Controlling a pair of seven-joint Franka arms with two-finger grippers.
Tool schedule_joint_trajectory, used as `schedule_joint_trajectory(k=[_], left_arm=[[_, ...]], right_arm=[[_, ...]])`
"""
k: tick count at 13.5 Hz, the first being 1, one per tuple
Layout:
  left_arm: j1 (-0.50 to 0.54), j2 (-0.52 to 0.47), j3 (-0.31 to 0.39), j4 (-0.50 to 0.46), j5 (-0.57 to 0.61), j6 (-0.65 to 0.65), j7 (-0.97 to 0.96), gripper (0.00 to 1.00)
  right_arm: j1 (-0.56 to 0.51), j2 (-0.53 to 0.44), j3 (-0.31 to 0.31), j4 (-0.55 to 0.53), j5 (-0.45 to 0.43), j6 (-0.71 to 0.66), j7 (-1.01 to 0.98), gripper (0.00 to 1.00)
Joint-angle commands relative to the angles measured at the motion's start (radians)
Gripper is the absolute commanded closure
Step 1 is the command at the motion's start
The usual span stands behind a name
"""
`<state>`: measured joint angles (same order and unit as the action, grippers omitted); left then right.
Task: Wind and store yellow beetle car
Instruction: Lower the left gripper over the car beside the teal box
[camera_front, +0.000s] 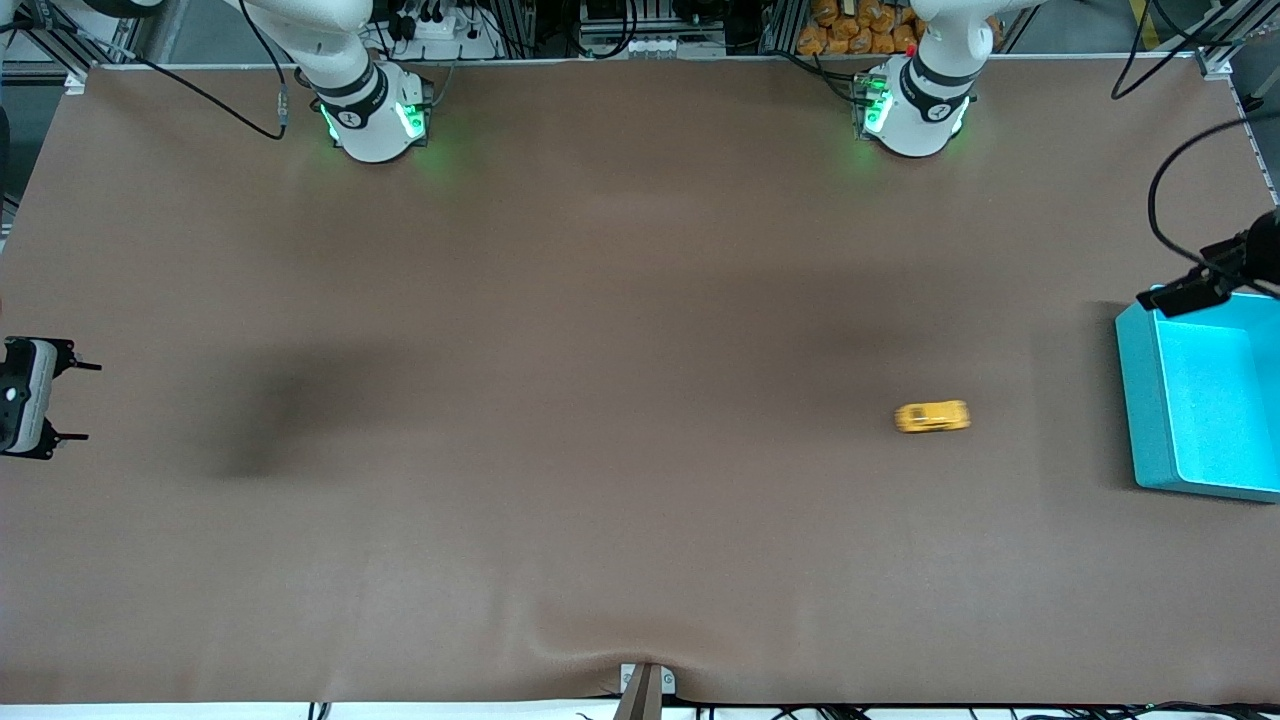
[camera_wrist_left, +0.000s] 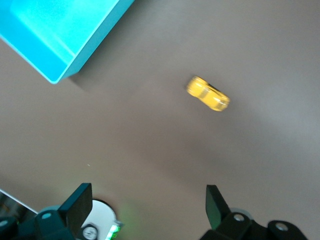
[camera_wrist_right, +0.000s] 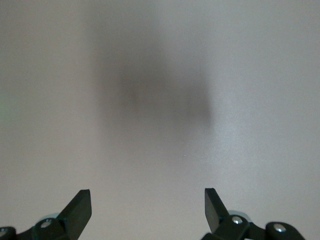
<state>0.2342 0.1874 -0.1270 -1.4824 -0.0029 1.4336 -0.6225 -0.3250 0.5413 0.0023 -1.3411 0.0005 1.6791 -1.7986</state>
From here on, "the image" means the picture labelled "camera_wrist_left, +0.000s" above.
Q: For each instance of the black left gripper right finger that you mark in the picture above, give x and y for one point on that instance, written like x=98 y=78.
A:
x=215 y=207

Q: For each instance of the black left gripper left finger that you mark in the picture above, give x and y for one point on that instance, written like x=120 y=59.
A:
x=77 y=207

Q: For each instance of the yellow toy beetle car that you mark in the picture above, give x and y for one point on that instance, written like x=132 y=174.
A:
x=207 y=95

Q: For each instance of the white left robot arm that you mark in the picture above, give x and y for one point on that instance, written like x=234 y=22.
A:
x=102 y=215

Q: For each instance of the teal plastic storage bin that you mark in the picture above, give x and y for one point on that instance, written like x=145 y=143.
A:
x=50 y=30

